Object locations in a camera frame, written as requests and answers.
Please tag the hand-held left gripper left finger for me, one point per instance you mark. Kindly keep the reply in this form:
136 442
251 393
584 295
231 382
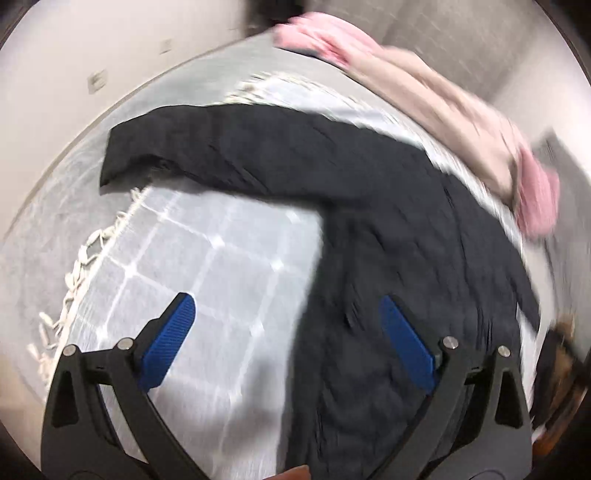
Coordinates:
168 341

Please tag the grey dotted curtain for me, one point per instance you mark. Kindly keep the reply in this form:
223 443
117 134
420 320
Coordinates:
466 41

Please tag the light blue checked fringed blanket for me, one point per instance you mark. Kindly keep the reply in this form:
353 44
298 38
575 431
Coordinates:
207 258

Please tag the grey bed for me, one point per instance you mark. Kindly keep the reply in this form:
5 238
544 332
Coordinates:
64 203

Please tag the person's left hand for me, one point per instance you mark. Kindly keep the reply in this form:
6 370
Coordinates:
293 473

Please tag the pink fluffy pillow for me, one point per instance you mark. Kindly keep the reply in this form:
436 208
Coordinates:
323 34

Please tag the black padded jacket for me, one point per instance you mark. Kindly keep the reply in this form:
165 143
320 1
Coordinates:
378 240

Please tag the dark brown object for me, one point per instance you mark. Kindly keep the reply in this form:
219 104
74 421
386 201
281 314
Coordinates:
561 369

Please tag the white wall socket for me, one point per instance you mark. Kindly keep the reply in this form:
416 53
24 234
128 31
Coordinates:
165 45
97 82

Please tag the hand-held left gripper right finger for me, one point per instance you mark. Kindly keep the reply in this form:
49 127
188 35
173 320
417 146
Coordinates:
406 341

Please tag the pink and cream clothes pile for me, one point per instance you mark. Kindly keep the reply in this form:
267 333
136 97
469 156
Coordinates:
438 110

